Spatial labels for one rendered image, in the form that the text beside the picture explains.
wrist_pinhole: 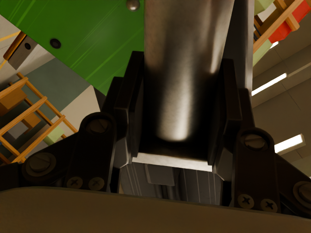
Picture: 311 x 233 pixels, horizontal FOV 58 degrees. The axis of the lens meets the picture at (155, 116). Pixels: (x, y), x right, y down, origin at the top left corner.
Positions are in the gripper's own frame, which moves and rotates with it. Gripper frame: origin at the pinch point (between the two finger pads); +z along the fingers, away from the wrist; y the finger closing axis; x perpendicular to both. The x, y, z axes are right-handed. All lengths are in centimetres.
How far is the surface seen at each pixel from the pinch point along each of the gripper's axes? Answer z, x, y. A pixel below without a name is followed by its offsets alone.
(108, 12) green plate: 12.4, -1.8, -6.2
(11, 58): 24.7, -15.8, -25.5
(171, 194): 8.1, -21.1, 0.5
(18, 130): 337, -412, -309
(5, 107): 373, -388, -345
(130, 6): 12.0, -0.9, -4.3
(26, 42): 24.6, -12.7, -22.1
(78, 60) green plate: 12.4, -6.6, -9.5
